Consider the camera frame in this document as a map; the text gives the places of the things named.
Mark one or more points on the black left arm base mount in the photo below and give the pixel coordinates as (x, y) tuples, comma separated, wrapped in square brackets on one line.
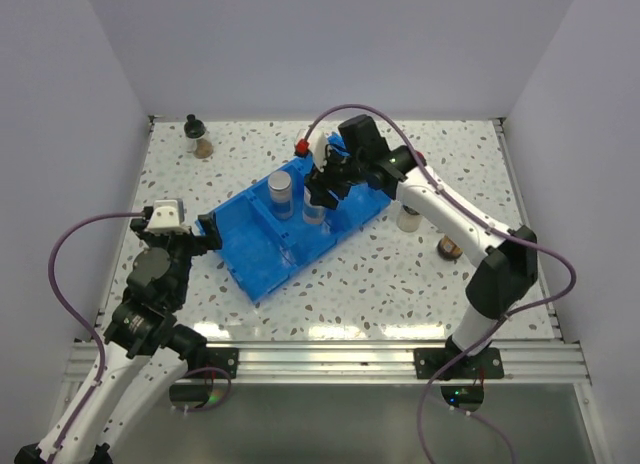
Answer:
[(224, 358)]

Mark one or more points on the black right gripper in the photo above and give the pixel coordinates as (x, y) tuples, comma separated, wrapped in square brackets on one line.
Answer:
[(319, 193)]

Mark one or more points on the red-cap brown sauce jar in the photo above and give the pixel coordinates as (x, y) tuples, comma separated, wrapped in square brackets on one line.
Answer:
[(448, 250)]

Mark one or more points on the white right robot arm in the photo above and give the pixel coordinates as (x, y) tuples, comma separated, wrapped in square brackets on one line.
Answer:
[(504, 258)]

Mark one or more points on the blue three-compartment plastic bin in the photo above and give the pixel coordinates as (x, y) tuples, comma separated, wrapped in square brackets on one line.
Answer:
[(262, 252)]

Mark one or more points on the black-cap brown spice bottle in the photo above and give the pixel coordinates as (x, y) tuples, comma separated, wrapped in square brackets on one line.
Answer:
[(197, 136)]

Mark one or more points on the black-cap white spice bottle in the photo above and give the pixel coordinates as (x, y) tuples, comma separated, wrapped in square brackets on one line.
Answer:
[(408, 220)]

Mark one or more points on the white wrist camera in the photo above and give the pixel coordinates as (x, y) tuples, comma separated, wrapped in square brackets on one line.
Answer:
[(167, 216), (315, 146)]

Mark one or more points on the silver-lid blue-label spice jar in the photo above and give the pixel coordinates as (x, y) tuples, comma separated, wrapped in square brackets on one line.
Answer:
[(281, 194)]

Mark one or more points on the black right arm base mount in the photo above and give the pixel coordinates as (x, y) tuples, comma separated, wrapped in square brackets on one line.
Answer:
[(428, 362)]

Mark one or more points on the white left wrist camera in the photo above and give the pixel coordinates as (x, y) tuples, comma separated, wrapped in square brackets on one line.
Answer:
[(167, 216)]

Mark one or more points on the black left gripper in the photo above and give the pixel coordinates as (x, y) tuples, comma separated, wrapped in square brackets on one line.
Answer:
[(210, 239)]

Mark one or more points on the silver-lid shaker jar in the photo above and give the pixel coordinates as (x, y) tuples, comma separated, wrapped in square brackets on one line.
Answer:
[(312, 214)]

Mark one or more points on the aluminium front rail frame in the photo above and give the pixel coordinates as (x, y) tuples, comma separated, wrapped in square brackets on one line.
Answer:
[(392, 362)]

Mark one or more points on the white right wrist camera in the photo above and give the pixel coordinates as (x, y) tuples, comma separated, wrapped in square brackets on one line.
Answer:
[(315, 146)]

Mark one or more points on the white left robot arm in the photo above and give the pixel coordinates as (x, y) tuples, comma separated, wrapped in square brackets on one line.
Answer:
[(144, 350)]

